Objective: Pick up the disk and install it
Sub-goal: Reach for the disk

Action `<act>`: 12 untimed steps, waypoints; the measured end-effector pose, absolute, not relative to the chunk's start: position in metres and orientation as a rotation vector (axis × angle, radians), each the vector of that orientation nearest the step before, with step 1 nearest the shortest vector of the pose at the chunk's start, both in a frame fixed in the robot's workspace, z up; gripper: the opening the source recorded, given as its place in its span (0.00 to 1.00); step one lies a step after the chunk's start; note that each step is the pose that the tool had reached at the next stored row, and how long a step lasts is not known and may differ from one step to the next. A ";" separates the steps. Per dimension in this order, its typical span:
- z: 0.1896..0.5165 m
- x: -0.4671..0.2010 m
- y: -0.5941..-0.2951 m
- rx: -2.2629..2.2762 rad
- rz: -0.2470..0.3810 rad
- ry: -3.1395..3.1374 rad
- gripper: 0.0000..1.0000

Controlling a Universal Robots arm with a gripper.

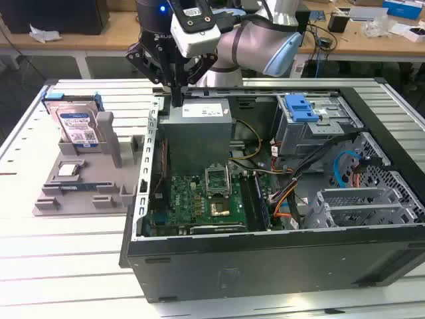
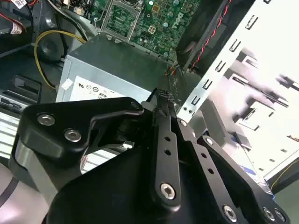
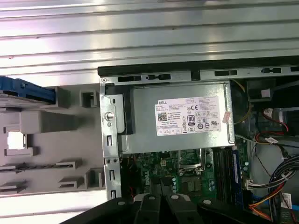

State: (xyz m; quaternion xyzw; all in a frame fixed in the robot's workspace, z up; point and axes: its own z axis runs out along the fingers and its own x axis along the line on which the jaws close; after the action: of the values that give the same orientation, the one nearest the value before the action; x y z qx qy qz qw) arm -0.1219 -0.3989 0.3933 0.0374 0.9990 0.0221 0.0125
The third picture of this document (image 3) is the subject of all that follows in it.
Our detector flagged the black open PC case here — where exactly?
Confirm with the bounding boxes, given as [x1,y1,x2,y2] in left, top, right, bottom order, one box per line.
[97,55,299,224]

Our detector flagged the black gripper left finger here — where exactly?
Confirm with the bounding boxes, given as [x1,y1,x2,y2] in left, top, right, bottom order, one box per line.
[76,178,162,224]

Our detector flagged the thin red wire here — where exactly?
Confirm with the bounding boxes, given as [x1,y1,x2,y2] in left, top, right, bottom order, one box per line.
[129,155,137,199]

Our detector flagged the hard disk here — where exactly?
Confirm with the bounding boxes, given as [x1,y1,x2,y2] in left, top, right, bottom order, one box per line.
[0,76,58,108]

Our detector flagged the metal CPU socket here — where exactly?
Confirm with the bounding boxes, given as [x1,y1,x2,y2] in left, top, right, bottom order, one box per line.
[178,149,207,176]

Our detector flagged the chipset heat sink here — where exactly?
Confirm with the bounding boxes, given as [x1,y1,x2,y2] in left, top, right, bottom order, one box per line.
[181,177,204,193]

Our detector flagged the metal drive cage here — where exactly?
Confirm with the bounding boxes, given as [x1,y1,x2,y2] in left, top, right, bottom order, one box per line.
[246,77,299,140]

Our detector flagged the grey metal power supply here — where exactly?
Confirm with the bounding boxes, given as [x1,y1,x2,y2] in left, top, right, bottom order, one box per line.
[118,80,236,154]

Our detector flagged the grey plastic parts rack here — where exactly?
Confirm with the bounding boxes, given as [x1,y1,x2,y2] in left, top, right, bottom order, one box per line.
[0,85,106,196]

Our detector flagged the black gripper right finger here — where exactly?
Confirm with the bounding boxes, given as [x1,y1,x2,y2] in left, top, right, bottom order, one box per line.
[161,178,269,224]

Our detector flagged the blue RAM stick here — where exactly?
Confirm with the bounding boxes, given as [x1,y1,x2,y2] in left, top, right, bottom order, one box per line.
[231,149,244,205]

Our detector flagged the yellow wires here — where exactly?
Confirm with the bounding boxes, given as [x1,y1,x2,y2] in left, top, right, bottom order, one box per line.
[233,79,255,131]

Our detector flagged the green motherboard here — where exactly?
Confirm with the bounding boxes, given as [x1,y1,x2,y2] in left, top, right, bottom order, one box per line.
[121,140,253,210]

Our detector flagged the orange wire bundle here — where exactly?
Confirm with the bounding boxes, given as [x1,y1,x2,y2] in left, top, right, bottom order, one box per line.
[249,186,284,220]

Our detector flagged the black wire bundle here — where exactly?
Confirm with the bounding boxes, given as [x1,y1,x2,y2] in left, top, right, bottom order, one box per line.
[247,154,299,196]

